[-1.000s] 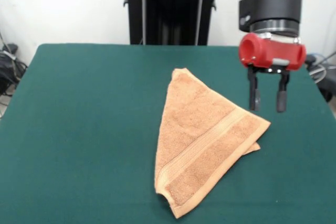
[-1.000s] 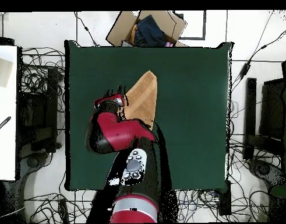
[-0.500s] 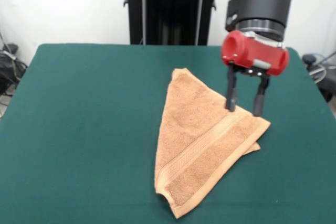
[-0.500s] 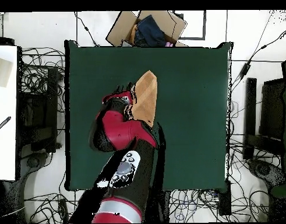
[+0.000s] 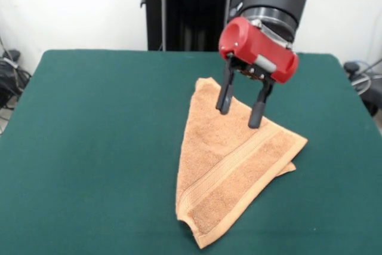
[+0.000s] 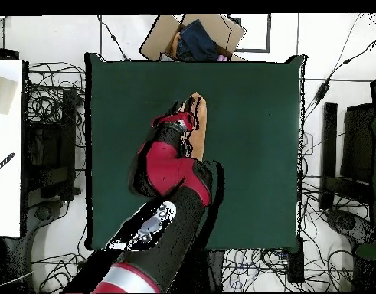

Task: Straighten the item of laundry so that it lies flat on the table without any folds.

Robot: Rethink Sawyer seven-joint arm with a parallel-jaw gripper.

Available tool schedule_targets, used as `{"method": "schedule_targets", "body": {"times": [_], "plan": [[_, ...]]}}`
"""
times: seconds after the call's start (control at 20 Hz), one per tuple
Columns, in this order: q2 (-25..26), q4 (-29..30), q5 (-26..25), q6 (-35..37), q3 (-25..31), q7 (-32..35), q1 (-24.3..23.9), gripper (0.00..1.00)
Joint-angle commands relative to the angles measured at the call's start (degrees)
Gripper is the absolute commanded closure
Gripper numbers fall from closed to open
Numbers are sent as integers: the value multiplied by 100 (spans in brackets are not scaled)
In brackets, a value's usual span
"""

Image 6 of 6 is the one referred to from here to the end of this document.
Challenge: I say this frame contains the tan terry towel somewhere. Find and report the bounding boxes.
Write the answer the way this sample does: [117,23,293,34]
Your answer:
[178,91,208,162]

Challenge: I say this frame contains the dark green table cloth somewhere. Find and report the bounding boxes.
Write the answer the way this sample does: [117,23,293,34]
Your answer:
[83,51,308,253]

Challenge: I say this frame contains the dark blue jeans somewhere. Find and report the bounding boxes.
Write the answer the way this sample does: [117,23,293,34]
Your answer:
[175,18,221,62]

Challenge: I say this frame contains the brown cardboard box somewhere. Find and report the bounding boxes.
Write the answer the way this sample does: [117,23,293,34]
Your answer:
[137,13,247,62]

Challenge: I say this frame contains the black equipment rack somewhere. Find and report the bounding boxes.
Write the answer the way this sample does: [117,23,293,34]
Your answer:
[23,88,81,203]

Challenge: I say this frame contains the black upright stand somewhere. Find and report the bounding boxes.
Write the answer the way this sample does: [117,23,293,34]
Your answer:
[319,101,338,211]

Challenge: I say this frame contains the black monitor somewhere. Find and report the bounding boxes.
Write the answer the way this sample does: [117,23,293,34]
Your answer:
[340,102,376,185]

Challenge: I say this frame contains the beige box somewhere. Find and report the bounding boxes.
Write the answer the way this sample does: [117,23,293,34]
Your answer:
[0,72,18,116]

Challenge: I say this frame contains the black striped tool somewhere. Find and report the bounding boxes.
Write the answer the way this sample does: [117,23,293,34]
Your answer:
[0,152,16,177]

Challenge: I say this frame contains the black power strip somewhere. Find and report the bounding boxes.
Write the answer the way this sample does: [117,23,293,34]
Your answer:
[286,235,306,284]

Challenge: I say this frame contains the white desk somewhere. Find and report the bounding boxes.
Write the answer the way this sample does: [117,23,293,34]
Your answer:
[0,59,25,238]

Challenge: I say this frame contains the black cable with inline plug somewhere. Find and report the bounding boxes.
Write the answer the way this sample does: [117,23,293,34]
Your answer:
[96,14,132,62]

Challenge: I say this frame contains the black cable with power adapter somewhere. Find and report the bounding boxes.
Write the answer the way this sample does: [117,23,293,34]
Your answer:
[303,34,376,123]

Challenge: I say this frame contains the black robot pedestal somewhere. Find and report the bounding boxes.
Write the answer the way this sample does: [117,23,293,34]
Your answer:
[175,250,226,293]

